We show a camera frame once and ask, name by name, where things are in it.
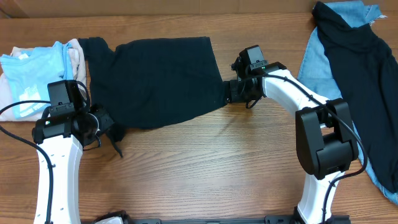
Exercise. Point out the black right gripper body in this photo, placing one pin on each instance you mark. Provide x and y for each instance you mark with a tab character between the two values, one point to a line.
241	93

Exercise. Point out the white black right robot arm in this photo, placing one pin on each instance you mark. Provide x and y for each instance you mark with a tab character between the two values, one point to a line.
325	141

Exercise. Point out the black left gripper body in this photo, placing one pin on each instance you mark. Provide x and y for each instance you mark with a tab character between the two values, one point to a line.
104	119

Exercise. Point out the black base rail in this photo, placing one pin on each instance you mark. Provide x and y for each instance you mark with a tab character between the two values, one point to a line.
123	218

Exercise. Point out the pink folded garment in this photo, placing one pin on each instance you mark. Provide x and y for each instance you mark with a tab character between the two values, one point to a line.
77	59

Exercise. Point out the black long garment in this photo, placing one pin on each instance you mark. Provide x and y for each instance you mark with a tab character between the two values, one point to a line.
365	71

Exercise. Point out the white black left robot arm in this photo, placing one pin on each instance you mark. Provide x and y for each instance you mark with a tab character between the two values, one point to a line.
68	125

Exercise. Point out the black t-shirt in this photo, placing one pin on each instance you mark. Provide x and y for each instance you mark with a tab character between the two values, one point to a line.
152	83

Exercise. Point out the light blue folded t-shirt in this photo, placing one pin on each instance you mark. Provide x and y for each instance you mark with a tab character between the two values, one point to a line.
34	77

